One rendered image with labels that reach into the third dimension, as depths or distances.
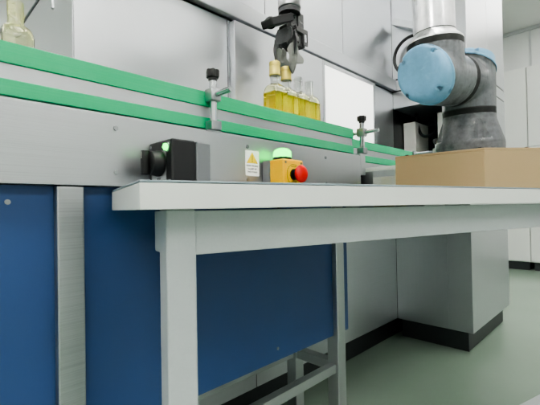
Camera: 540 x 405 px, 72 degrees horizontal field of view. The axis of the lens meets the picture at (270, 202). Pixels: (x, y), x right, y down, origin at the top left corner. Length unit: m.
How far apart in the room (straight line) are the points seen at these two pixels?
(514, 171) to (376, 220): 0.40
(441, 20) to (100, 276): 0.83
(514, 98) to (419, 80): 4.02
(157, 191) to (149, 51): 0.73
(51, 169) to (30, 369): 0.30
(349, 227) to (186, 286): 0.30
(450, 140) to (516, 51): 4.55
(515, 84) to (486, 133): 3.94
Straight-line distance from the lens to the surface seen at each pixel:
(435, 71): 0.86
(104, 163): 0.68
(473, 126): 0.97
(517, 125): 4.82
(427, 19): 0.93
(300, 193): 0.53
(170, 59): 1.16
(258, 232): 0.55
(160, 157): 0.65
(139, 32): 1.14
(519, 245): 4.77
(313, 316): 1.09
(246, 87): 1.28
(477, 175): 0.90
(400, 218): 0.74
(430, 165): 0.96
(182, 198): 0.46
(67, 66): 0.71
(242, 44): 1.32
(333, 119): 1.63
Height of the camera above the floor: 0.72
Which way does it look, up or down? 1 degrees up
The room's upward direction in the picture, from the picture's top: 1 degrees counter-clockwise
